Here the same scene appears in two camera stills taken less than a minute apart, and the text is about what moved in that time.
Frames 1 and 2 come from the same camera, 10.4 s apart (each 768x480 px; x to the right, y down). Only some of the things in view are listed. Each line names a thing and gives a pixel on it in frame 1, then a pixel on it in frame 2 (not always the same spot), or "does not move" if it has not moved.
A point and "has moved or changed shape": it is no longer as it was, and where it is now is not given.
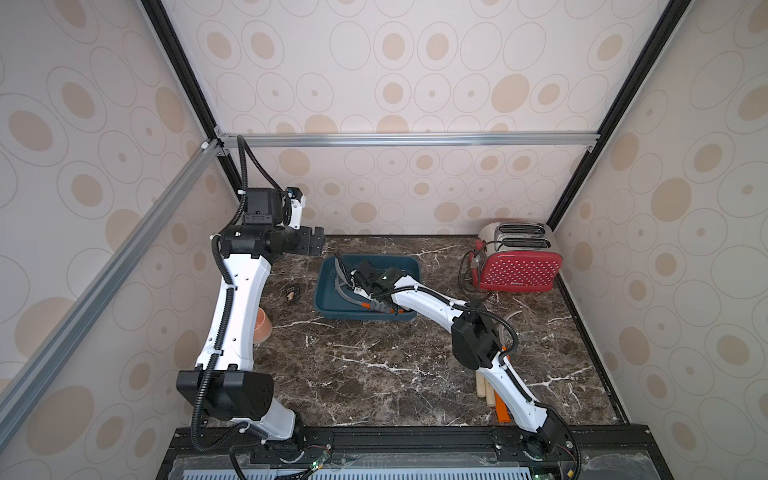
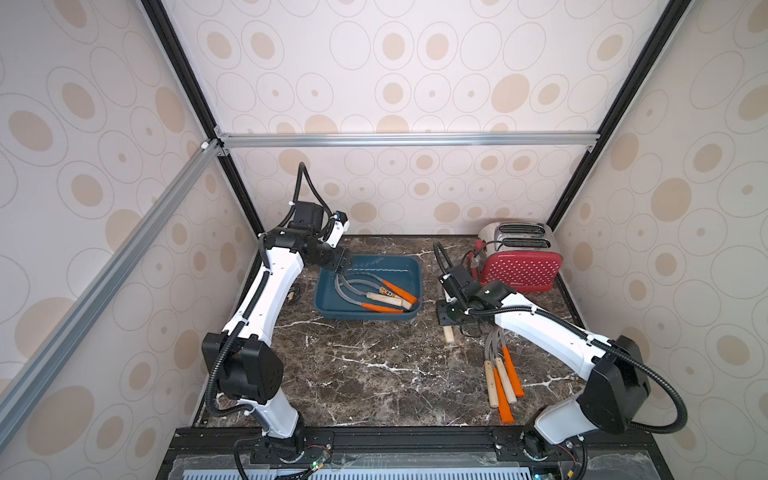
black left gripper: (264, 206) -> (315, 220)
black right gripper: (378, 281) -> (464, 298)
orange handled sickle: (370, 305) does not move
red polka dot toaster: (515, 257) does not move
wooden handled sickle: (480, 384) has moved or changed shape
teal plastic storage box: (329, 306) does not move
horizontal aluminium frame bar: (414, 140) does not move
